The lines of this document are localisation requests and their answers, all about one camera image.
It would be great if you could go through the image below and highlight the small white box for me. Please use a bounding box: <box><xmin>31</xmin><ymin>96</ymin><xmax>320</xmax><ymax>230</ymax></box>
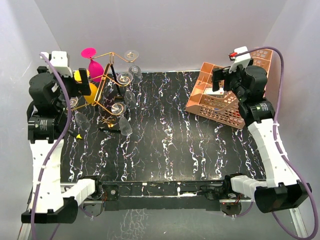
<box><xmin>204</xmin><ymin>87</ymin><xmax>225</xmax><ymax>99</ymax></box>

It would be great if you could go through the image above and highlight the clear wine glass front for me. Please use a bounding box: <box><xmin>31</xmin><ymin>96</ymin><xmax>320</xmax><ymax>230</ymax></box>
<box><xmin>70</xmin><ymin>97</ymin><xmax>91</xmax><ymax>132</ymax></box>

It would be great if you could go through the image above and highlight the tall clear flute glass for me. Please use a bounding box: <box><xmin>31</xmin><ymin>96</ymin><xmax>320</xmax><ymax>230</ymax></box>
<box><xmin>117</xmin><ymin>72</ymin><xmax>136</xmax><ymax>110</ymax></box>

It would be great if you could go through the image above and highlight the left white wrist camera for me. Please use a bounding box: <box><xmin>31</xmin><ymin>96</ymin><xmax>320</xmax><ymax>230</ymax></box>
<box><xmin>41</xmin><ymin>50</ymin><xmax>73</xmax><ymax>78</ymax></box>

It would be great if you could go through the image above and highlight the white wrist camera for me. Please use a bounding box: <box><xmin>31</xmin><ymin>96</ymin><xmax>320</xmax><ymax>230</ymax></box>
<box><xmin>228</xmin><ymin>46</ymin><xmax>251</xmax><ymax>74</ymax></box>
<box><xmin>41</xmin><ymin>50</ymin><xmax>73</xmax><ymax>78</ymax></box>

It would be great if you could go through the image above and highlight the gold wire wine glass rack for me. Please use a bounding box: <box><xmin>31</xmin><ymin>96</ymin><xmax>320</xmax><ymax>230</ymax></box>
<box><xmin>76</xmin><ymin>52</ymin><xmax>130</xmax><ymax>129</ymax></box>

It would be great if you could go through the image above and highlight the black base frame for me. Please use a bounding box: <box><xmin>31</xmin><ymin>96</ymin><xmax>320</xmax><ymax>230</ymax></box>
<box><xmin>74</xmin><ymin>174</ymin><xmax>253</xmax><ymax>217</ymax></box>

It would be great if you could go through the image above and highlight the small yellow black object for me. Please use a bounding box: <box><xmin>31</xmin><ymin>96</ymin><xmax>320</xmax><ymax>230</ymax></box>
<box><xmin>67</xmin><ymin>129</ymin><xmax>83</xmax><ymax>140</ymax></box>

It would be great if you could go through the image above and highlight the peach plastic organiser basket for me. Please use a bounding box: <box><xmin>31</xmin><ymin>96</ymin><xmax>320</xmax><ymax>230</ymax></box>
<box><xmin>185</xmin><ymin>48</ymin><xmax>275</xmax><ymax>129</ymax></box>

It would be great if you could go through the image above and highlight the orange plastic wine glass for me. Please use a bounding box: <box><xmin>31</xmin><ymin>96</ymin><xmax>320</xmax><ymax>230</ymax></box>
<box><xmin>74</xmin><ymin>70</ymin><xmax>98</xmax><ymax>104</ymax></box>

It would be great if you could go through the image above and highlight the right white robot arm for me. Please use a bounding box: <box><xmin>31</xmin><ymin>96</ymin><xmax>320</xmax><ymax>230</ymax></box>
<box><xmin>212</xmin><ymin>65</ymin><xmax>311</xmax><ymax>213</ymax></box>

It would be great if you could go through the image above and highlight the clear wine glass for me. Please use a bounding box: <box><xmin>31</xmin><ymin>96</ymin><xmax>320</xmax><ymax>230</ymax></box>
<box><xmin>111</xmin><ymin>102</ymin><xmax>133</xmax><ymax>136</ymax></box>
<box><xmin>124</xmin><ymin>50</ymin><xmax>142</xmax><ymax>84</ymax></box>
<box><xmin>70</xmin><ymin>97</ymin><xmax>91</xmax><ymax>132</ymax></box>

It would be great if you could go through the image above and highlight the pink plastic wine glass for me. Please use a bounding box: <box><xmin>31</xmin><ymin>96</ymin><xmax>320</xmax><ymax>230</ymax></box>
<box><xmin>81</xmin><ymin>47</ymin><xmax>104</xmax><ymax>83</ymax></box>

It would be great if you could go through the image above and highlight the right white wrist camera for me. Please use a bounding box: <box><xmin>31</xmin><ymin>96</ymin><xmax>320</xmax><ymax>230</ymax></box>
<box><xmin>228</xmin><ymin>46</ymin><xmax>251</xmax><ymax>74</ymax></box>

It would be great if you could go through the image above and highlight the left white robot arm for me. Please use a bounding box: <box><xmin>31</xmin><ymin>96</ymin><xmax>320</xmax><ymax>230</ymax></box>
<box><xmin>21</xmin><ymin>66</ymin><xmax>104</xmax><ymax>224</ymax></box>

